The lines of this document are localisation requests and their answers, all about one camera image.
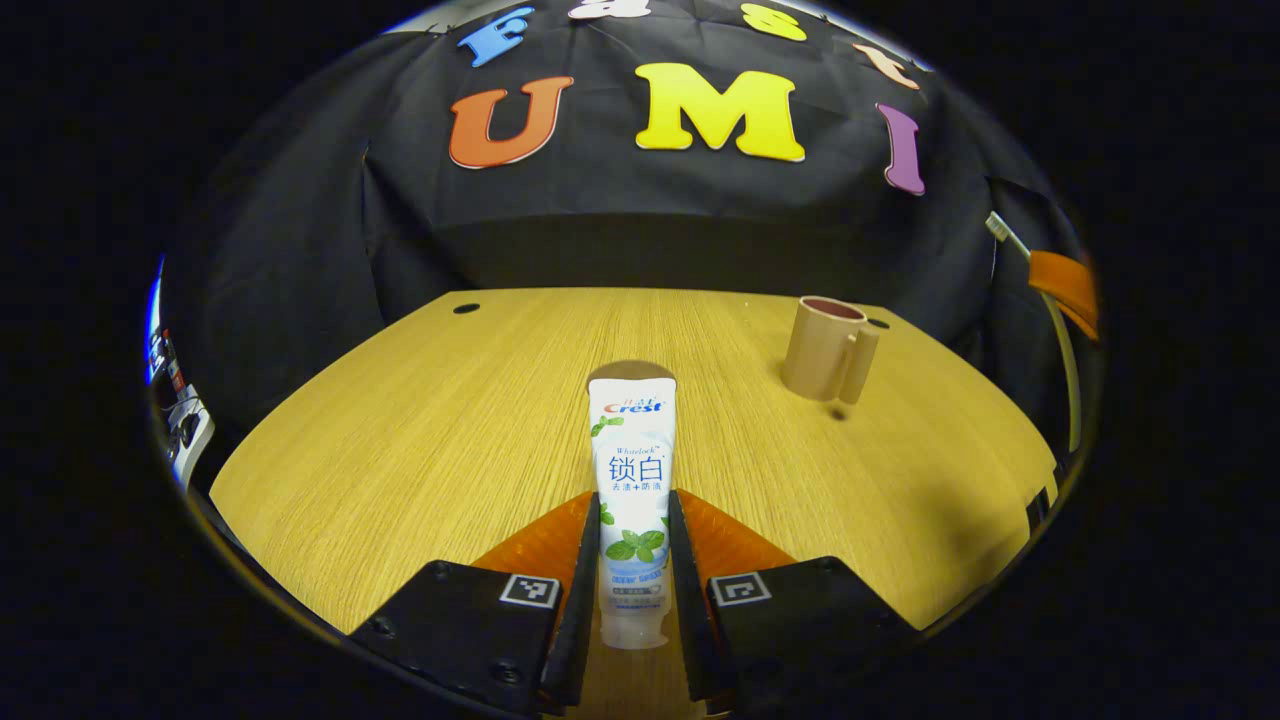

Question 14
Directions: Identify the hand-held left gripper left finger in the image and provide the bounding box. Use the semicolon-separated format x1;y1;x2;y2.
345;490;602;717

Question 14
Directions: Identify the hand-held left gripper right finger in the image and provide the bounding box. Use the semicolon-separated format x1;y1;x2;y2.
667;488;926;713

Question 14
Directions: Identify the pale green toothbrush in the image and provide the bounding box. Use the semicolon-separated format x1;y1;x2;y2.
985;211;1084;453

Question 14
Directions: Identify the white toothpaste tube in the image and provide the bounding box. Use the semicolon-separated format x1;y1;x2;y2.
587;377;678;651

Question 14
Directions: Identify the beige cup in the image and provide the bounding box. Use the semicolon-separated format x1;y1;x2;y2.
780;296;882;405

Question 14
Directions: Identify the round brown coaster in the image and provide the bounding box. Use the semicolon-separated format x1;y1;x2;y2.
590;358;677;387

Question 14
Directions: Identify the black backdrop cloth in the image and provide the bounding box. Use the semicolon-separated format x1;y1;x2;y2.
160;0;1096;471

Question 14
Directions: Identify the white power strip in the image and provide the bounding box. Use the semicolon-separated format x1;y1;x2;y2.
163;395;216;488

